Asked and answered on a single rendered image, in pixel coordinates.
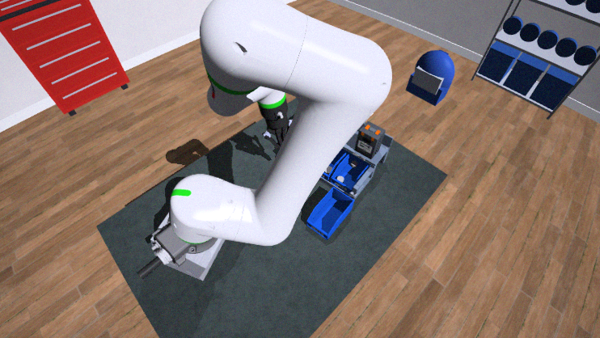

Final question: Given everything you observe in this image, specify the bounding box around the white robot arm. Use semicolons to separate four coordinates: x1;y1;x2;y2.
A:
137;0;392;280

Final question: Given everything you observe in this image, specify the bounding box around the grey low shelf rack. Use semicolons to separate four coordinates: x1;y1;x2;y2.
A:
319;123;393;200

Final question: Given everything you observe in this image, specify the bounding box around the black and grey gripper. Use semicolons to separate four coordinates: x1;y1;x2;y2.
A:
262;114;292;149

